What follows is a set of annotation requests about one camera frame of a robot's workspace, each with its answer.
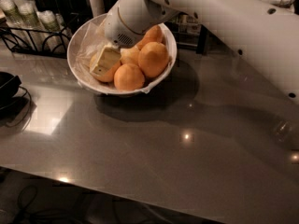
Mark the clear plastic bowl liner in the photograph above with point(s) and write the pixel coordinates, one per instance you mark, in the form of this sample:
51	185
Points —
101	67

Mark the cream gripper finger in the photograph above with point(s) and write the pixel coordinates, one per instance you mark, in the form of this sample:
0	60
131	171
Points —
98	70

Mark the black wire rack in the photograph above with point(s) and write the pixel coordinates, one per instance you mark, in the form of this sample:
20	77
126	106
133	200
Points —
39	42

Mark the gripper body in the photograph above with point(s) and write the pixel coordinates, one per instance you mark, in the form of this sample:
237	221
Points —
116	32

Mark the black condiment shelf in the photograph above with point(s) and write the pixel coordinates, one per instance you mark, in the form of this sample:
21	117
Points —
189	33

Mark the white cup stack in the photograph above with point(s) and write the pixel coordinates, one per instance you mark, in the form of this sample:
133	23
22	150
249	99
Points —
96	0

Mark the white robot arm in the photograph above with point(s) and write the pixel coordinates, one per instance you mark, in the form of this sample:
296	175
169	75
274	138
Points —
265	36

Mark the stacked paper cups middle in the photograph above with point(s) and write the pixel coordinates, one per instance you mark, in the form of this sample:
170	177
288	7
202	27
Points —
29	16

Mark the stacked paper cups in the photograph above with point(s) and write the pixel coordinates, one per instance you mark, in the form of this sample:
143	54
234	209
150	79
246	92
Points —
50	24
12	13
29	16

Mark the small middle orange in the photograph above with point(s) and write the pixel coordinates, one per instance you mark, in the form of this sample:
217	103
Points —
130	55

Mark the black appliance at left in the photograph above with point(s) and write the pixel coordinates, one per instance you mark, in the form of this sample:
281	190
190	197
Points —
9	85

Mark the stacked paper cups right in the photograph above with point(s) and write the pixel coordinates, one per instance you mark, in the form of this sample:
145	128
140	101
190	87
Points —
50	24

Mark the white bowl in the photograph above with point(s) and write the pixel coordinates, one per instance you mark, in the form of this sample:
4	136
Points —
85	42

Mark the stacked paper cups left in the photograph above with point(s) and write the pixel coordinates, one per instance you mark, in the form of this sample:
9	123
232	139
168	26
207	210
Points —
12	13

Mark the right large orange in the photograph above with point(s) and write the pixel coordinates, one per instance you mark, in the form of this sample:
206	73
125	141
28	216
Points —
153	59

